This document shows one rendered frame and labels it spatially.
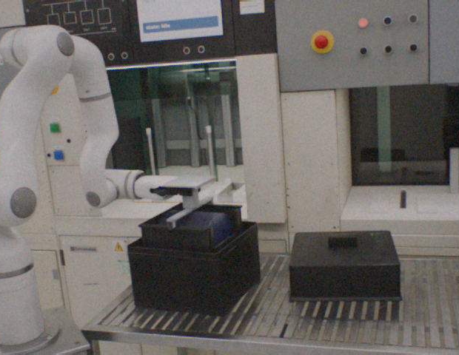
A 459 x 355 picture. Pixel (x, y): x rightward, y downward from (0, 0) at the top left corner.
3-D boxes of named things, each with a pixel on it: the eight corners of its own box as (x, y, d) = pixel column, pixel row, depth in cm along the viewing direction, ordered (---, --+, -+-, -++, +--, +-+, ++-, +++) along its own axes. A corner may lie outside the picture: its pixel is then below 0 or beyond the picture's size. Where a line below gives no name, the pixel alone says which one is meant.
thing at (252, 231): (181, 268, 187) (175, 217, 183) (262, 276, 175) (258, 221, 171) (132, 305, 162) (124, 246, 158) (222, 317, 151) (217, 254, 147)
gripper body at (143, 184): (149, 193, 174) (183, 195, 169) (130, 202, 165) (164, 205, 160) (147, 168, 172) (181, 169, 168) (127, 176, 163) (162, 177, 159)
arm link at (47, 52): (-2, 226, 146) (40, 234, 137) (-45, 216, 136) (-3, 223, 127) (47, 41, 155) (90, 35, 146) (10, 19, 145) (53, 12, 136)
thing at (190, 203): (187, 269, 183) (178, 169, 176) (248, 275, 175) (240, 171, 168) (145, 301, 162) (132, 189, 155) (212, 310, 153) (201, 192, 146)
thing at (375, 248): (288, 302, 157) (286, 256, 154) (295, 262, 185) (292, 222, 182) (403, 301, 151) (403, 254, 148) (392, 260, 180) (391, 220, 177)
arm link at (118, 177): (120, 177, 164) (138, 166, 171) (82, 175, 169) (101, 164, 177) (125, 205, 167) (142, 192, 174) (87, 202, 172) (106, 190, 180)
